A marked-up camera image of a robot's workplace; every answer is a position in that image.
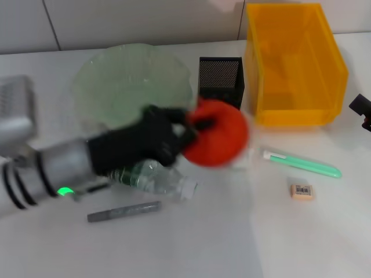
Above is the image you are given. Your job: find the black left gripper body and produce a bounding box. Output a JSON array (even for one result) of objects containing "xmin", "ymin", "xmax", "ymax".
[{"xmin": 86, "ymin": 105, "xmax": 182, "ymax": 176}]

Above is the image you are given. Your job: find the red-orange fruit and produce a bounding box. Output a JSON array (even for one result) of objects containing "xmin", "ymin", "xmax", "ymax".
[{"xmin": 182, "ymin": 97, "xmax": 250, "ymax": 168}]

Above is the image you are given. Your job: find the clear green-label water bottle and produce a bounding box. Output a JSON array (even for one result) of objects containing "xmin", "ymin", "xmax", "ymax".
[{"xmin": 107, "ymin": 158, "xmax": 201, "ymax": 203}]

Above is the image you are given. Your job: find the green pen with white tip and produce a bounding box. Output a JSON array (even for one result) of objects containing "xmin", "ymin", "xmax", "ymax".
[{"xmin": 262, "ymin": 148, "xmax": 343, "ymax": 180}]

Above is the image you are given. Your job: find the beige eraser with barcode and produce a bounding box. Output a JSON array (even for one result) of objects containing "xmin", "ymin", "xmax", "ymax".
[{"xmin": 289, "ymin": 182, "xmax": 316, "ymax": 201}]

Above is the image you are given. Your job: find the black mesh pen holder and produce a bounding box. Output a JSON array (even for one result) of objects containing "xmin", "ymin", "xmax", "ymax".
[{"xmin": 198, "ymin": 56, "xmax": 246, "ymax": 111}]

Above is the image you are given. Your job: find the green glass fruit plate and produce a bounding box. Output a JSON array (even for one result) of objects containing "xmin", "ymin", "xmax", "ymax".
[{"xmin": 70, "ymin": 43, "xmax": 194, "ymax": 133}]

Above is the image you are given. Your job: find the grey marker pen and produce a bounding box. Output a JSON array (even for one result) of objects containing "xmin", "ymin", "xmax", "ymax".
[{"xmin": 86, "ymin": 200, "xmax": 162, "ymax": 224}]

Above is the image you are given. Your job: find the yellow plastic bin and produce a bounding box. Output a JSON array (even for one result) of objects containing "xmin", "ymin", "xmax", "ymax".
[{"xmin": 245, "ymin": 2, "xmax": 349, "ymax": 127}]

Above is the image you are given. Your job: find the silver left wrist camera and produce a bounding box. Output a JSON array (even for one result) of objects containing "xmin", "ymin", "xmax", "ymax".
[{"xmin": 0, "ymin": 74, "xmax": 39, "ymax": 153}]

